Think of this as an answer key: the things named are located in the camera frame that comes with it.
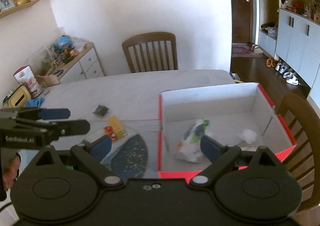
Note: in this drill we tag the white drawer sideboard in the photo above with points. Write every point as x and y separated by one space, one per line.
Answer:
84 66

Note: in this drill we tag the red and white cardboard box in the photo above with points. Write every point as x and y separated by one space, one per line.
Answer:
230 109

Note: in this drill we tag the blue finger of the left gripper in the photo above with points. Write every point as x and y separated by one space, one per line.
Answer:
54 114

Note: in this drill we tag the red white snack canister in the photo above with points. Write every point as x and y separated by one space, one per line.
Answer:
25 76

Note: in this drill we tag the yellow tissue box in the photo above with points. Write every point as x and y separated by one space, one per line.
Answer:
19 98

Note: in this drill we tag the wooden chair behind table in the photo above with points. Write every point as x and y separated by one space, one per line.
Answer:
155 51

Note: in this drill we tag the yellow small box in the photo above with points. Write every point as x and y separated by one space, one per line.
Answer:
117 127

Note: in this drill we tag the wooden chair at right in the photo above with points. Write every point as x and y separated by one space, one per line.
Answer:
303 161

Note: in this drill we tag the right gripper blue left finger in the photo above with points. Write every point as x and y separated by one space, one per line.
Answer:
100 148

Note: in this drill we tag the red small toy pack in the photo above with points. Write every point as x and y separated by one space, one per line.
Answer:
109 131

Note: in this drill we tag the blue cloth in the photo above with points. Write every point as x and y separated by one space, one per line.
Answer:
37 102

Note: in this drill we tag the white green plastic packet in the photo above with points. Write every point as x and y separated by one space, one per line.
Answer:
189 146

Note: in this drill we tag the blue globe toy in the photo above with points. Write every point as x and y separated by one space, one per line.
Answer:
62 43

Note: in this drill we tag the light blue wall cabinet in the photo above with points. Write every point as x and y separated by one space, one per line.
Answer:
289 31

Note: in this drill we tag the person's left hand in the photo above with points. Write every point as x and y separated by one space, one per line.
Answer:
11 172

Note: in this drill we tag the red patterned door rug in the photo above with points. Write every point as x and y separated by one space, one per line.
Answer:
246 50

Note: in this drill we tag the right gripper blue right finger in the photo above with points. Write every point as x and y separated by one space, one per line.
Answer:
212 149

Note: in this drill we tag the brown wooden door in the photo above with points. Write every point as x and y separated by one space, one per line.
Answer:
241 21

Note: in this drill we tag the orange slippers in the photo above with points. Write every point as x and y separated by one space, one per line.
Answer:
270 63

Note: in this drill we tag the black pellet plastic bag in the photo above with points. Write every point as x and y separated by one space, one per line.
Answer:
101 110

